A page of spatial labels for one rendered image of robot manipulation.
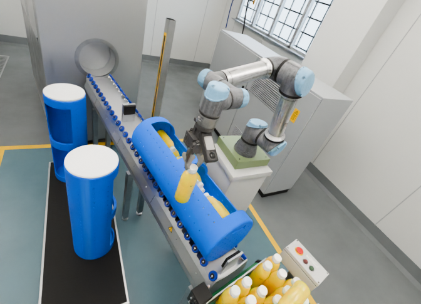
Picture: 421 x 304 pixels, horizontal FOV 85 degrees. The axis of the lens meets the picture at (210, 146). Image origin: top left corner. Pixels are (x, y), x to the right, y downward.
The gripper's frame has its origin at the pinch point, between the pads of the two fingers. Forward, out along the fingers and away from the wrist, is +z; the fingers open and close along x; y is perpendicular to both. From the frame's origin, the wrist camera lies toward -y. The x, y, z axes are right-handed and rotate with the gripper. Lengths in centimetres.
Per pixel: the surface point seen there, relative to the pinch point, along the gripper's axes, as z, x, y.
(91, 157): 40, 26, 56
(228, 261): 35.7, -15.9, -27.6
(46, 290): 130, 55, 30
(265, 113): 43, -171, 105
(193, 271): 54, -8, -20
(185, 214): 29.1, -4.1, -2.4
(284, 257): 35, -45, -38
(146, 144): 26, -1, 47
